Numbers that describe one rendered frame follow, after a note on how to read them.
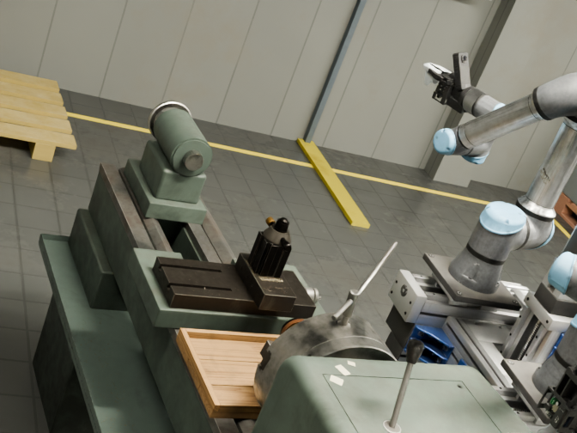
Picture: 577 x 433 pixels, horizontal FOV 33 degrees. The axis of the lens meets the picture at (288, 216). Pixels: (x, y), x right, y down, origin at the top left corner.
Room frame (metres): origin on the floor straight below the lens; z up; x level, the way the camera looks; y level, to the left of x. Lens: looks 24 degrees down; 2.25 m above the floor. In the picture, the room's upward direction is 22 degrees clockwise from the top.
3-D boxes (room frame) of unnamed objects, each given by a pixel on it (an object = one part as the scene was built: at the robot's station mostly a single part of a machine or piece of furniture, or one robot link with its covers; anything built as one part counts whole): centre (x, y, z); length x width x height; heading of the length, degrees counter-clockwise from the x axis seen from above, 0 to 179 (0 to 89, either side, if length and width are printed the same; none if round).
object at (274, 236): (2.40, 0.01, 1.14); 0.08 x 0.08 x 0.03
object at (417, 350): (1.62, -0.31, 1.38); 0.04 x 0.03 x 0.05; 32
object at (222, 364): (2.11, -0.08, 0.89); 0.36 x 0.30 x 0.04; 122
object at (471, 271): (2.55, -0.55, 1.21); 0.15 x 0.15 x 0.10
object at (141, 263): (2.42, 0.07, 0.90); 0.53 x 0.30 x 0.06; 122
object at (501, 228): (2.56, -0.56, 1.33); 0.13 x 0.12 x 0.14; 138
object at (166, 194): (2.91, 0.41, 1.01); 0.30 x 0.20 x 0.29; 32
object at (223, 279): (2.37, 0.06, 0.95); 0.43 x 0.18 x 0.04; 122
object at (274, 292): (2.38, -0.01, 1.00); 0.20 x 0.10 x 0.05; 32
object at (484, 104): (2.83, -0.45, 1.56); 0.11 x 0.08 x 0.09; 48
